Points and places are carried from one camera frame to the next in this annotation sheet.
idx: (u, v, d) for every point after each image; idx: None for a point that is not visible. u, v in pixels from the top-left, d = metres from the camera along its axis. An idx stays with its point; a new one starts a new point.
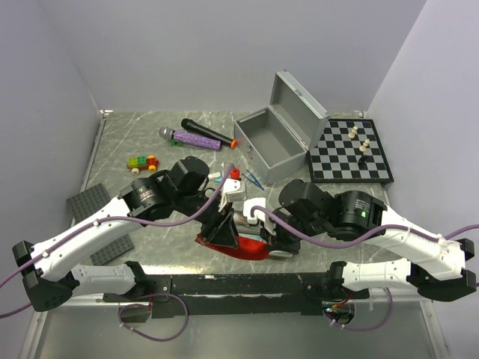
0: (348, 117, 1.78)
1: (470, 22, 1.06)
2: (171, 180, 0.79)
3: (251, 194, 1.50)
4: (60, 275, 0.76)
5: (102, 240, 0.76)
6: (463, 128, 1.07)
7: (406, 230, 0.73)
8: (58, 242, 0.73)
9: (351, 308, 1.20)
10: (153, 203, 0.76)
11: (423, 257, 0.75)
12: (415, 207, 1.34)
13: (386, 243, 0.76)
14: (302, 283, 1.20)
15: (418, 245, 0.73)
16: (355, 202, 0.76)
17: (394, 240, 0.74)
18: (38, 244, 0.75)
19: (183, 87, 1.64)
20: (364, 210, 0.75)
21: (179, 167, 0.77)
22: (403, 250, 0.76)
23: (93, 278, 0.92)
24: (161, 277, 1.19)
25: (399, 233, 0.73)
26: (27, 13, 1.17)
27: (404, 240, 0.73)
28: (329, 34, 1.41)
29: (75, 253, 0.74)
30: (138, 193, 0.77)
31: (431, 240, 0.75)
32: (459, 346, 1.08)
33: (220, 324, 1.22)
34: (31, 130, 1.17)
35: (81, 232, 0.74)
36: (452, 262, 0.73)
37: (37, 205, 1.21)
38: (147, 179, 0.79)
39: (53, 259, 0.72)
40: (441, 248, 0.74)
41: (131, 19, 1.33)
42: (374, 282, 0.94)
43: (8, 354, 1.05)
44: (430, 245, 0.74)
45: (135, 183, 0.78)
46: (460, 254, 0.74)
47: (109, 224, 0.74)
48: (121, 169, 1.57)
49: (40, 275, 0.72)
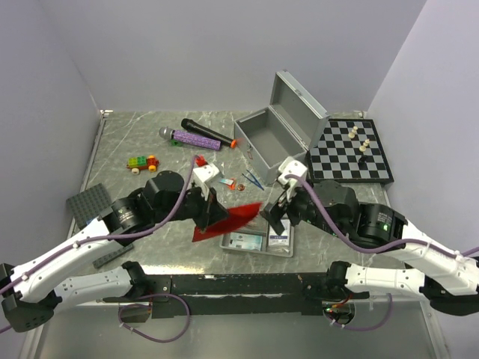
0: (348, 117, 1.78)
1: (470, 22, 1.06)
2: (147, 199, 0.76)
3: (251, 194, 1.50)
4: (40, 296, 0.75)
5: (81, 262, 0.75)
6: (463, 129, 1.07)
7: (426, 246, 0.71)
8: (38, 264, 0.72)
9: (351, 308, 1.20)
10: (132, 224, 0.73)
11: (437, 272, 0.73)
12: (415, 206, 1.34)
13: (403, 256, 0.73)
14: (301, 283, 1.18)
15: (437, 261, 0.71)
16: (378, 214, 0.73)
17: (413, 254, 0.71)
18: (19, 266, 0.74)
19: (183, 87, 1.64)
20: (386, 224, 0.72)
21: (153, 187, 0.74)
22: (420, 263, 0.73)
23: (78, 291, 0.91)
24: (161, 277, 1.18)
25: (418, 247, 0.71)
26: (26, 14, 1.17)
27: (423, 255, 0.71)
28: (329, 33, 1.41)
29: (55, 276, 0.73)
30: (118, 214, 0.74)
31: (449, 256, 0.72)
32: (459, 346, 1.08)
33: (220, 324, 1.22)
34: (32, 131, 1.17)
35: (61, 255, 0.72)
36: (468, 279, 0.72)
37: (37, 205, 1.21)
38: (126, 199, 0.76)
39: (32, 282, 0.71)
40: (458, 265, 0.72)
41: (130, 19, 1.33)
42: (382, 288, 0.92)
43: (8, 354, 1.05)
44: (448, 262, 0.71)
45: (115, 203, 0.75)
46: (477, 271, 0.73)
47: (87, 247, 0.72)
48: (121, 169, 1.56)
49: (19, 298, 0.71)
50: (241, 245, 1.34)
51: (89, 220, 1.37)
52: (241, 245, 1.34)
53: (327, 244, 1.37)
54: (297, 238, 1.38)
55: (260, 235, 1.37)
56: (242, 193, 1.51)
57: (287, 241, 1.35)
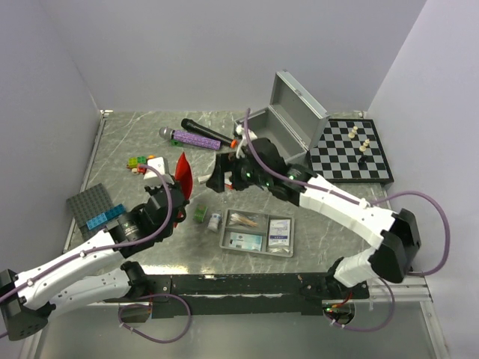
0: (348, 117, 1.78)
1: (469, 22, 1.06)
2: (147, 214, 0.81)
3: (252, 195, 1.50)
4: (40, 304, 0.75)
5: (85, 271, 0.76)
6: (463, 128, 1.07)
7: (325, 191, 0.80)
8: (44, 271, 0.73)
9: (351, 308, 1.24)
10: (135, 237, 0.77)
11: (346, 219, 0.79)
12: (415, 206, 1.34)
13: (312, 205, 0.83)
14: (301, 282, 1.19)
15: (337, 206, 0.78)
16: (293, 169, 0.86)
17: (316, 200, 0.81)
18: (22, 273, 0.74)
19: (183, 87, 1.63)
20: (294, 176, 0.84)
21: (153, 203, 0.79)
22: (329, 212, 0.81)
23: (73, 297, 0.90)
24: (161, 277, 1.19)
25: (319, 194, 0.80)
26: (27, 14, 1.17)
27: (322, 200, 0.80)
28: (330, 33, 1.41)
29: (60, 283, 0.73)
30: (123, 227, 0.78)
31: (352, 203, 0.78)
32: (459, 346, 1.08)
33: (220, 324, 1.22)
34: (32, 130, 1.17)
35: (68, 262, 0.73)
36: (373, 225, 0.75)
37: (37, 205, 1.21)
38: (129, 213, 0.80)
39: (37, 288, 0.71)
40: (362, 211, 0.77)
41: (130, 19, 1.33)
42: (355, 270, 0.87)
43: (7, 354, 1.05)
44: (350, 207, 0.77)
45: (120, 218, 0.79)
46: (386, 220, 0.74)
47: (94, 256, 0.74)
48: (120, 169, 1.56)
49: (23, 303, 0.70)
50: (241, 245, 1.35)
51: (89, 220, 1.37)
52: (241, 245, 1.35)
53: (327, 245, 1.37)
54: (297, 238, 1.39)
55: (260, 235, 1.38)
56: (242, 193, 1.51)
57: (287, 241, 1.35)
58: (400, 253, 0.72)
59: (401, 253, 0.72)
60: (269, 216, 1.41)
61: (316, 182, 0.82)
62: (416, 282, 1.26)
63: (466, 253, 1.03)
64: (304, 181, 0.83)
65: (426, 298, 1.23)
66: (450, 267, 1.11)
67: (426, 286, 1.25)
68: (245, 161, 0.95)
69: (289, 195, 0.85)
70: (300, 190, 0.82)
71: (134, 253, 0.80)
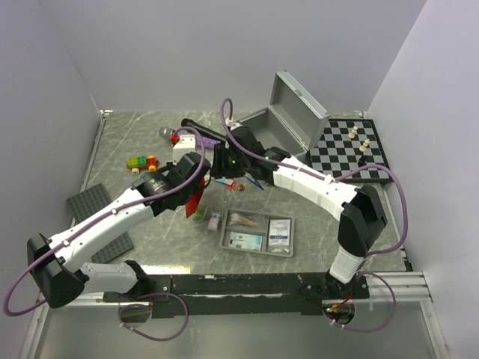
0: (348, 117, 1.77)
1: (469, 21, 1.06)
2: (177, 172, 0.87)
3: (252, 194, 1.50)
4: (76, 268, 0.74)
5: (117, 230, 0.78)
6: (463, 129, 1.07)
7: (296, 170, 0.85)
8: (78, 230, 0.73)
9: (351, 308, 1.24)
10: (164, 191, 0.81)
11: (313, 195, 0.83)
12: (414, 206, 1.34)
13: (285, 182, 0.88)
14: (301, 282, 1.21)
15: (304, 182, 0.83)
16: (269, 152, 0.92)
17: (287, 177, 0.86)
18: (56, 235, 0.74)
19: (183, 87, 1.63)
20: (269, 156, 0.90)
21: (186, 161, 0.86)
22: (300, 189, 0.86)
23: (99, 274, 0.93)
24: (161, 277, 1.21)
25: (290, 171, 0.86)
26: (27, 14, 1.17)
27: (293, 177, 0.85)
28: (328, 34, 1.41)
29: (95, 242, 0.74)
30: (150, 185, 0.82)
31: (319, 179, 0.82)
32: (459, 346, 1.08)
33: (221, 325, 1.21)
34: (32, 129, 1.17)
35: (101, 221, 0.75)
36: (335, 197, 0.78)
37: (37, 203, 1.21)
38: (154, 173, 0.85)
39: (74, 247, 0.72)
40: (328, 185, 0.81)
41: (131, 19, 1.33)
42: (343, 260, 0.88)
43: (7, 355, 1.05)
44: (316, 183, 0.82)
45: (145, 176, 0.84)
46: (347, 195, 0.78)
47: (126, 212, 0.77)
48: (120, 169, 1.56)
49: (62, 263, 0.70)
50: (241, 245, 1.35)
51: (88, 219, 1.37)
52: (241, 245, 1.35)
53: (327, 245, 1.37)
54: (297, 238, 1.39)
55: (260, 235, 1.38)
56: (242, 193, 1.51)
57: (287, 241, 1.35)
58: (361, 224, 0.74)
59: (361, 224, 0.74)
60: (269, 216, 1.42)
61: (287, 161, 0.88)
62: (416, 282, 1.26)
63: (468, 254, 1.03)
64: (278, 161, 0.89)
65: (426, 297, 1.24)
66: (451, 266, 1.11)
67: (426, 286, 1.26)
68: (232, 151, 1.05)
69: (265, 176, 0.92)
70: (273, 168, 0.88)
71: (163, 211, 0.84)
